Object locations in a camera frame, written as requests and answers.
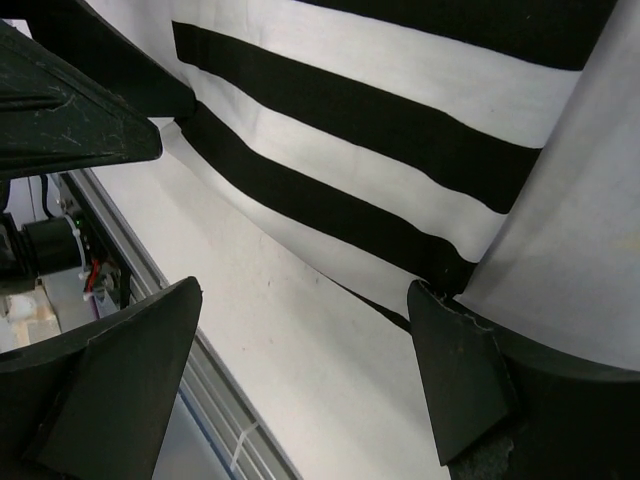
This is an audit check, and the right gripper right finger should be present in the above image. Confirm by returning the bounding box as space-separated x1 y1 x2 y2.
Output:
407 281 639 479

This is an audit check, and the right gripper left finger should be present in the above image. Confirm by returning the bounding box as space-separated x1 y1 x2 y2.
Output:
1 277 202 479

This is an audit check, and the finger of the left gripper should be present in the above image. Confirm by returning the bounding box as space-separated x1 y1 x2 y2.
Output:
1 22 162 180
24 1 196 118

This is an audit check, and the black white striped tank top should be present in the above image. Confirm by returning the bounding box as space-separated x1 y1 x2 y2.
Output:
154 0 640 331

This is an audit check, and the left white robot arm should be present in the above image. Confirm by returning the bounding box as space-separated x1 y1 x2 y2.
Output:
1 1 195 306

